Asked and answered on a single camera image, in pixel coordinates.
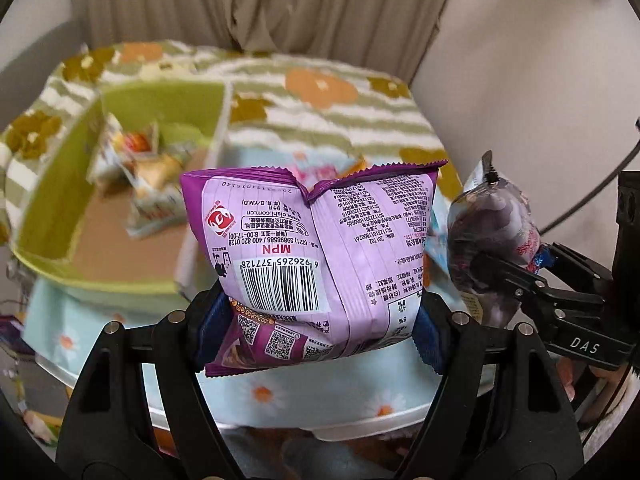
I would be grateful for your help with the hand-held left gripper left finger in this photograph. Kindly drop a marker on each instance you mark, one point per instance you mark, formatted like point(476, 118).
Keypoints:
point(216, 332)

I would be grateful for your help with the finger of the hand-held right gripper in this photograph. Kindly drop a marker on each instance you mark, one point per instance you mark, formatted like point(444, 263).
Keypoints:
point(505, 275)
point(580, 267)

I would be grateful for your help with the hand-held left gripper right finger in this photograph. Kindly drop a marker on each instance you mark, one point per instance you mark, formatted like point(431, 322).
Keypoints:
point(430, 342)

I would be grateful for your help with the dark purple snack packet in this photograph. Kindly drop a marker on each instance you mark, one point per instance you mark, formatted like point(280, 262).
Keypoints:
point(485, 220)

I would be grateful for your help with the green cardboard box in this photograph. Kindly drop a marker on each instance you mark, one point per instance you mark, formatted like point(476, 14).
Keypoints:
point(165, 100)

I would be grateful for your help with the light blue daisy tablecloth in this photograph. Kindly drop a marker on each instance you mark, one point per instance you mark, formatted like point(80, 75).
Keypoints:
point(310, 395)

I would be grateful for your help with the golden snack packet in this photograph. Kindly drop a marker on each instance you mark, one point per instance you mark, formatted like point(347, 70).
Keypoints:
point(160, 170)

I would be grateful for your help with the red snack packet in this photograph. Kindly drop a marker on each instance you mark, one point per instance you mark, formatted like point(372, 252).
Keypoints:
point(140, 141)

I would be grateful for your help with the white orange snack packet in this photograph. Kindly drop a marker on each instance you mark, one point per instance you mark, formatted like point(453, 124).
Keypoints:
point(107, 152)

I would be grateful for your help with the green striped floral blanket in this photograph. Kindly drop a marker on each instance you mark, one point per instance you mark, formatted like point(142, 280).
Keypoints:
point(320, 120)

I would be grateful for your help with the beige curtain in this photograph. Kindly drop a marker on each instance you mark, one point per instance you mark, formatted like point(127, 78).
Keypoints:
point(250, 5)

